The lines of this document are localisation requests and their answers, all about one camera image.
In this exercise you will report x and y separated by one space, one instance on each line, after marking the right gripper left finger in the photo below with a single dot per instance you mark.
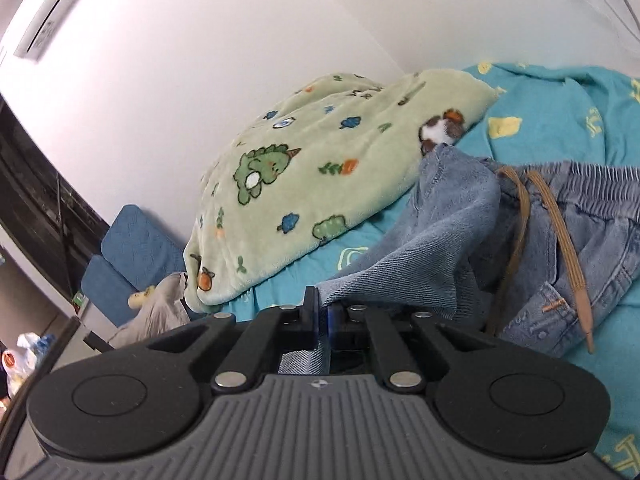
233 356

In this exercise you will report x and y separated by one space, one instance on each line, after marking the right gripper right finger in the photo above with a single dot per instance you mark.
406 349

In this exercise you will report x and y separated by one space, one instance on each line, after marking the blue denim jeans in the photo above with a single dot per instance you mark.
537 255

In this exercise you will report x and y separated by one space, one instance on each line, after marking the beige cloth on sofa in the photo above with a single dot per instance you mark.
162 312

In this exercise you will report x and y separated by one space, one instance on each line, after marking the blue sofa chair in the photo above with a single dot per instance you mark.
135 253

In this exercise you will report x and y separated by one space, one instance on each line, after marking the green cartoon fleece blanket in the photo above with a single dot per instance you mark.
311 168

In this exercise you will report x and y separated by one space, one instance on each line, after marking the dark window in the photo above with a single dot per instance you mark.
50 222

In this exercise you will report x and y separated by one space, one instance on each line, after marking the white plastic bag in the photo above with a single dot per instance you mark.
20 363

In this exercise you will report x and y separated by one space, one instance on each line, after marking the teal patterned bed sheet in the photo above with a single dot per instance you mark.
588 114

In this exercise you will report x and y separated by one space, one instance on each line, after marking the white wall air conditioner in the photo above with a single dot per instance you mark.
42 27

